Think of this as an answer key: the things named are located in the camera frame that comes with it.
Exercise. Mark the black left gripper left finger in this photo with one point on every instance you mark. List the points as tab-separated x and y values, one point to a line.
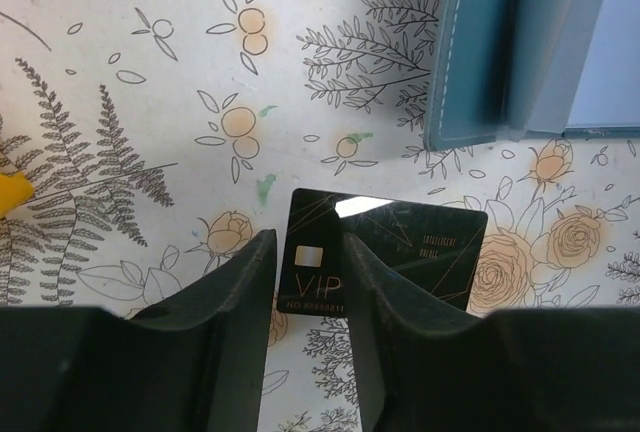
192	362

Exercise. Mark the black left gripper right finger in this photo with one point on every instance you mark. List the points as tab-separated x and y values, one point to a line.
423	365

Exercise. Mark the black VIP card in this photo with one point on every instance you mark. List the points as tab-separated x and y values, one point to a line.
435	247

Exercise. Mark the yellow plastic bin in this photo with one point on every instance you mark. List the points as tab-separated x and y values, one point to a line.
15	190

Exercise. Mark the floral patterned table mat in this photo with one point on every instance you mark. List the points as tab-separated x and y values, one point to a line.
161	136

